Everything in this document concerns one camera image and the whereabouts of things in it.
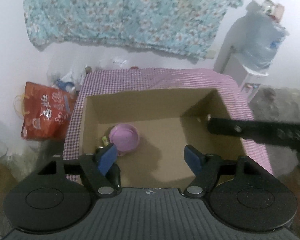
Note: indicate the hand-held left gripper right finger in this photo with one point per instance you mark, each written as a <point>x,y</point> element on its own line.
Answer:
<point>191,158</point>

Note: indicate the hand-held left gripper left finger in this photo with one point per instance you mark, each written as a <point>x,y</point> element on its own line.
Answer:
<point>107,158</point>

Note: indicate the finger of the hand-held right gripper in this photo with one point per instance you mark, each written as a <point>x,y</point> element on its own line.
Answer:
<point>252,130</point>

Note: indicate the green lip balm tube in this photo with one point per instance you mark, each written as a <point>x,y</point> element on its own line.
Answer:
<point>105,140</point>

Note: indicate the purple collapsible cup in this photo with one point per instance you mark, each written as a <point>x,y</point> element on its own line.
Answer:
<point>123,137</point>

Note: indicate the brown cardboard box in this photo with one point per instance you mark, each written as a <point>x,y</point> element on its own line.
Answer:
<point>152,135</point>

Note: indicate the white water dispenser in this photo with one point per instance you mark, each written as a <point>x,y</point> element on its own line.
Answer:
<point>250,94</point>

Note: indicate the red gift bag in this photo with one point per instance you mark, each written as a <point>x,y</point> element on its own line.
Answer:
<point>45,110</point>

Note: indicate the purple checkered tablecloth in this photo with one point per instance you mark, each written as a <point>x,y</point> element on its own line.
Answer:
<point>165,78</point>

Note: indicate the blue white packet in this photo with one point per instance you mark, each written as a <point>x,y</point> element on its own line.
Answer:
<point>63,84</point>

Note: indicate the blue water jug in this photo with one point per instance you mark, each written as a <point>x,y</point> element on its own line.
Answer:
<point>260,42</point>

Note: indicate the small brown jar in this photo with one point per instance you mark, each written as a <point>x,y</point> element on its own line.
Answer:
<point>88,69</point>

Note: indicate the crumpled clear plastic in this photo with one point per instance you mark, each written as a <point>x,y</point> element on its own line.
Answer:
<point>118,62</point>

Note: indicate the clear plastic bag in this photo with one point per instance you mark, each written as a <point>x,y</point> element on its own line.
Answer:
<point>52,73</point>

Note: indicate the small pink bottle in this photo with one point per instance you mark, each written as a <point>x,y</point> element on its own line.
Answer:
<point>279,11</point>

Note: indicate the small clear plastic cup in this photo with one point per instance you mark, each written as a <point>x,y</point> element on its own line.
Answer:
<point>267,5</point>

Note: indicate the teal floral cloth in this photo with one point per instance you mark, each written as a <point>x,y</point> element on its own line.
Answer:
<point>127,12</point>

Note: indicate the beige wall socket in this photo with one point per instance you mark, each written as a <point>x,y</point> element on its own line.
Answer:
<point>210,54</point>

